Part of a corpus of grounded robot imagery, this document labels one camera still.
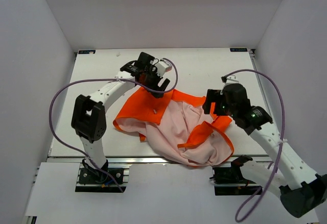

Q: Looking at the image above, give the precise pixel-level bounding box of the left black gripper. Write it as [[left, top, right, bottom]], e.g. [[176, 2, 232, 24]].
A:
[[142, 66, 170, 98]]

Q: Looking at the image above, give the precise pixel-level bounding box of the orange jacket pink lining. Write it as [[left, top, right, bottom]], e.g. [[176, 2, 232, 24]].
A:
[[113, 88, 235, 167]]

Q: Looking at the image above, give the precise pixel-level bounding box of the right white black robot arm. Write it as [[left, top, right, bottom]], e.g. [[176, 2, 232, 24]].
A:
[[202, 83, 326, 218]]

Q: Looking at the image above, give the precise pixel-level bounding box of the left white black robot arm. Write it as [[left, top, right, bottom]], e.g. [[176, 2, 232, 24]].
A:
[[71, 52, 176, 183]]

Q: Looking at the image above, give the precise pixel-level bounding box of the blue label right corner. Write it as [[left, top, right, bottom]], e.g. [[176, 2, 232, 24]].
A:
[[229, 47, 248, 53]]

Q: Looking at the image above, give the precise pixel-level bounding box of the blue label corner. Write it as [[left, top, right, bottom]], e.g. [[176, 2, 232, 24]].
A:
[[229, 47, 248, 53], [78, 49, 96, 55]]

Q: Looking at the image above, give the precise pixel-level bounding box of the blue label left corner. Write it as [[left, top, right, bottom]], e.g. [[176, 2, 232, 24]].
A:
[[78, 49, 96, 55]]

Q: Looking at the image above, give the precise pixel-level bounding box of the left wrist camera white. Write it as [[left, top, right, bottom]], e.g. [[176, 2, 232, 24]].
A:
[[154, 60, 172, 77]]

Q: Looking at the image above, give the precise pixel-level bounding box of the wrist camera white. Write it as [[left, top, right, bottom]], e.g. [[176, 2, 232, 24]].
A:
[[154, 60, 172, 77], [221, 74, 239, 86]]

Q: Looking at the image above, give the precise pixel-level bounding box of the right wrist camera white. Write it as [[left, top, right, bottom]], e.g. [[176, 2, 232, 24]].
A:
[[221, 74, 239, 86]]

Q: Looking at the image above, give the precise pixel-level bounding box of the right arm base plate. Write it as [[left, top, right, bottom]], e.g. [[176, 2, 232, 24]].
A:
[[209, 167, 262, 196]]

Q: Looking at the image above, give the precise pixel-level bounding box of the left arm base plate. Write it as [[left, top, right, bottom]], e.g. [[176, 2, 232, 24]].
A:
[[75, 164, 129, 193]]

